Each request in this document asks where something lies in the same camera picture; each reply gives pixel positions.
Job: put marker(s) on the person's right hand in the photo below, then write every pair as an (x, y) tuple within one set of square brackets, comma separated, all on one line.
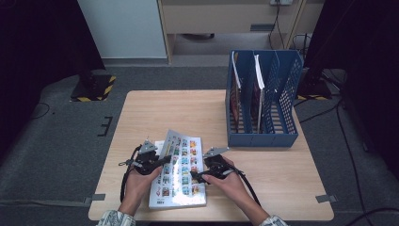
[(230, 188)]

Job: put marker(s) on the white power strip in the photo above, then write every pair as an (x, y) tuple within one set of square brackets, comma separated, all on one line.
[(280, 2)]

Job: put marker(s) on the white partition panel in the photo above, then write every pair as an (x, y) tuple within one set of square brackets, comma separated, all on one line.
[(125, 28)]

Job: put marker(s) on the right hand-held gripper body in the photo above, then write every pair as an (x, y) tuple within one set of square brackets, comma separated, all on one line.
[(218, 166)]

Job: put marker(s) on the person's left hand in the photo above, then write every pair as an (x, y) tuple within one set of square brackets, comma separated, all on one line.
[(138, 188)]

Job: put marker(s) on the beige wooden desk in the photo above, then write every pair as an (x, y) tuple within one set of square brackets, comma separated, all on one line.
[(219, 15)]

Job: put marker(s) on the thick white cover book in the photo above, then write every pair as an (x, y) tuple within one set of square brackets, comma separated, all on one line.
[(178, 191)]

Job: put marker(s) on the black tape floor mark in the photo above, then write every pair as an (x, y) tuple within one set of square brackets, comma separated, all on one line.
[(106, 125)]

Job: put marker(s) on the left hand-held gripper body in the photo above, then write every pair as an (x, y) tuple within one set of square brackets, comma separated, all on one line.
[(147, 161)]

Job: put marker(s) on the grey tape piece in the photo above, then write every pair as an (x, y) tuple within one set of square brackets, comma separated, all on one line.
[(95, 198), (326, 198)]

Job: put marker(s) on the dark red cover book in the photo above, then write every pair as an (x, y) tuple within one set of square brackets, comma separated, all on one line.
[(233, 103)]

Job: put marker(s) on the blue plastic file rack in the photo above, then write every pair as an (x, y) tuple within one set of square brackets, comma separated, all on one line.
[(266, 139)]

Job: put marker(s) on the black stand base striped tape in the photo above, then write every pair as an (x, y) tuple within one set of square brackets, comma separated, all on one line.
[(313, 89), (94, 88)]

